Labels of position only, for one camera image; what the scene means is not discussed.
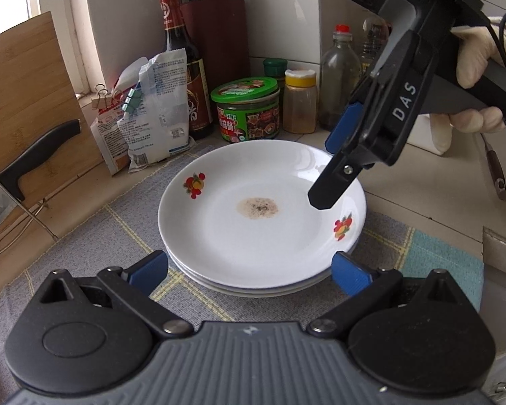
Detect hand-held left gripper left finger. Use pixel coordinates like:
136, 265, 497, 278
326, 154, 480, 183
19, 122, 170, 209
40, 250, 195, 341

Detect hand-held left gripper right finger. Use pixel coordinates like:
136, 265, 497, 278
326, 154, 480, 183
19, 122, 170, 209
307, 251, 462, 341

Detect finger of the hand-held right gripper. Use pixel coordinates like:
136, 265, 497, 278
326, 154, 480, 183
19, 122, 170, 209
326, 73, 381, 155
308, 153, 366, 210

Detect white fruit-print plate with brown stain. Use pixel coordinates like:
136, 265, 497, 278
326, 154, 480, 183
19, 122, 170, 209
158, 139, 368, 291

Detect white plate with fruit print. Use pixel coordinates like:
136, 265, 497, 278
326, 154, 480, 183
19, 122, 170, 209
173, 253, 359, 300
162, 236, 365, 295

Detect person's right hand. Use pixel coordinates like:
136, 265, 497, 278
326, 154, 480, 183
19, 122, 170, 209
430, 17, 506, 155

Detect yellow-lidded spice jar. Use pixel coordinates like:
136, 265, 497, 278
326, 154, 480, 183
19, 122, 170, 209
283, 68, 318, 134

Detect clear bottle with red cap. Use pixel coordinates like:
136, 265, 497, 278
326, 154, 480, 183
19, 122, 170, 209
319, 24, 362, 132

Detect grey and teal checked mat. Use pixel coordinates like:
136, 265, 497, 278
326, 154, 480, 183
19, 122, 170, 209
0, 139, 485, 347

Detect small green-lidded jar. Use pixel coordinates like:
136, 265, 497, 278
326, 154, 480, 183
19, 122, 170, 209
263, 58, 288, 93

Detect green-lidded sauce jar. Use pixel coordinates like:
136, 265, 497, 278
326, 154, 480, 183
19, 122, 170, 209
211, 77, 281, 143

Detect red and white paper bag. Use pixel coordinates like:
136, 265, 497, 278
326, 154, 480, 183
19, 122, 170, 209
88, 88, 132, 177

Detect dark red knife block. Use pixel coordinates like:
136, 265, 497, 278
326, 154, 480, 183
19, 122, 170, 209
179, 0, 252, 136

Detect white and blue plastic bag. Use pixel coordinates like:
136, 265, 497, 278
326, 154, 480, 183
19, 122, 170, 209
117, 48, 195, 173

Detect metal binder clips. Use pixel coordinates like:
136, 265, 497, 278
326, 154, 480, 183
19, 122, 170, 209
90, 84, 124, 113

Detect dark soy sauce bottle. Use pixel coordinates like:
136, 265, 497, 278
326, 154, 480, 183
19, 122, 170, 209
159, 0, 214, 141

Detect bamboo cutting board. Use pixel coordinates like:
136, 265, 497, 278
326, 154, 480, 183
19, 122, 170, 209
0, 10, 106, 262

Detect metal wire rack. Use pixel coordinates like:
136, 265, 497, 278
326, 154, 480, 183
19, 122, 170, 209
0, 168, 60, 262

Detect wooden-handled kitchen tool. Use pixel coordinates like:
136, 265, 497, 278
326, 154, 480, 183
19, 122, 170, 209
481, 133, 506, 201

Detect black-handled kitchen knife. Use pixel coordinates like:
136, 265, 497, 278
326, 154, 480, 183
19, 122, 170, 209
0, 119, 82, 241

